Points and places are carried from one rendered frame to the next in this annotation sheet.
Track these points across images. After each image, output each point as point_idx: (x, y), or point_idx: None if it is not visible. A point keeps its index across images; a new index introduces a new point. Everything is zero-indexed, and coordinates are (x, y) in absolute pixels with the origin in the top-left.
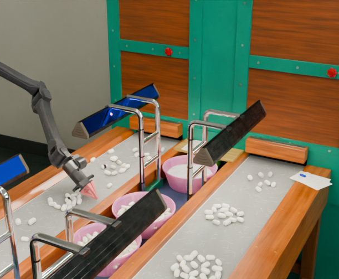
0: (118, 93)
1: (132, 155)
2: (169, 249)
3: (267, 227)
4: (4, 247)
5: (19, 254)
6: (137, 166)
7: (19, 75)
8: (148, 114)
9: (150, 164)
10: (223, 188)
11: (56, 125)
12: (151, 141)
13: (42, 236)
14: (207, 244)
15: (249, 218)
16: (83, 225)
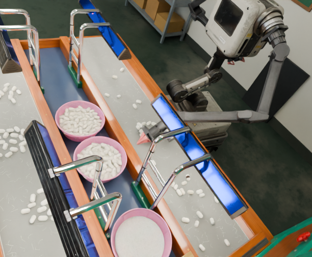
0: (300, 224)
1: (202, 212)
2: None
3: None
4: (119, 88)
5: (107, 90)
6: (177, 203)
7: (266, 95)
8: (261, 252)
9: (146, 184)
10: None
11: (206, 119)
12: (228, 252)
13: (18, 8)
14: (25, 166)
15: (22, 224)
16: (107, 118)
